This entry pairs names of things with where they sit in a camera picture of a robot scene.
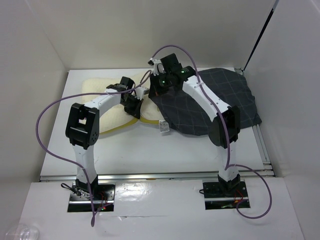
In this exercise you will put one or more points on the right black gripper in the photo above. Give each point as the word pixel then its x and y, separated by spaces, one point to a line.
pixel 154 90

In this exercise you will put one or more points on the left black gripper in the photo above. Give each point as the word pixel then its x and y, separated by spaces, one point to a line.
pixel 134 112

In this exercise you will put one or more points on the dark grey plaid pillowcase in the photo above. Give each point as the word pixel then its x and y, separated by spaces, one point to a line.
pixel 184 115

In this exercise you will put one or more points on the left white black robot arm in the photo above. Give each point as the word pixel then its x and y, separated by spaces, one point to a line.
pixel 83 126

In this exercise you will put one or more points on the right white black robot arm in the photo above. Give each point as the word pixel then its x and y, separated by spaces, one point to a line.
pixel 225 127

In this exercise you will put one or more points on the clear plastic object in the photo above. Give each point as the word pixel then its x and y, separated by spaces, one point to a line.
pixel 22 231

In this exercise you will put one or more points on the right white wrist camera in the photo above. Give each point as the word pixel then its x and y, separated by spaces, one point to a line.
pixel 157 66

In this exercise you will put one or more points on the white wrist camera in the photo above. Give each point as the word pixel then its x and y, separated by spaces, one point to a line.
pixel 157 66
pixel 141 91

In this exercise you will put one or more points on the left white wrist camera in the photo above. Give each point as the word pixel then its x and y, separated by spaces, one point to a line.
pixel 141 91

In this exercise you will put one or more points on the aluminium rail front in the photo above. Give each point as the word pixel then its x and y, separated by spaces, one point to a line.
pixel 155 176

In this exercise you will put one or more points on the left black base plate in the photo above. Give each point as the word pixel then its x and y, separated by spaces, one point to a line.
pixel 104 193

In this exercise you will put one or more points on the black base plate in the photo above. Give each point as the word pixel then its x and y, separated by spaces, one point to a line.
pixel 214 190
pixel 104 193

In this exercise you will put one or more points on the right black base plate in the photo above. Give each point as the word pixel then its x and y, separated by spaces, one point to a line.
pixel 214 190

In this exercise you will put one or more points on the dark vertical frame pole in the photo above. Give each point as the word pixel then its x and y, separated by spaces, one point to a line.
pixel 261 33

